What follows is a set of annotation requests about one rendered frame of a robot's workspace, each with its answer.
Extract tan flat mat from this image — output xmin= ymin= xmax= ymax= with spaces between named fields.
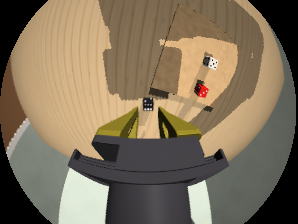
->
xmin=151 ymin=3 xmax=241 ymax=108

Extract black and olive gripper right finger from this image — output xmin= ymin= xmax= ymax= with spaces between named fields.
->
xmin=158 ymin=106 xmax=202 ymax=140

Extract red die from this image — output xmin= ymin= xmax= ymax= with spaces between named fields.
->
xmin=194 ymin=83 xmax=209 ymax=98

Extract white die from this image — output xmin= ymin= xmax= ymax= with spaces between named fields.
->
xmin=203 ymin=56 xmax=218 ymax=70

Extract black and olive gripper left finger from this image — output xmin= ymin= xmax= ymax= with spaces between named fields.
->
xmin=95 ymin=107 xmax=139 ymax=138

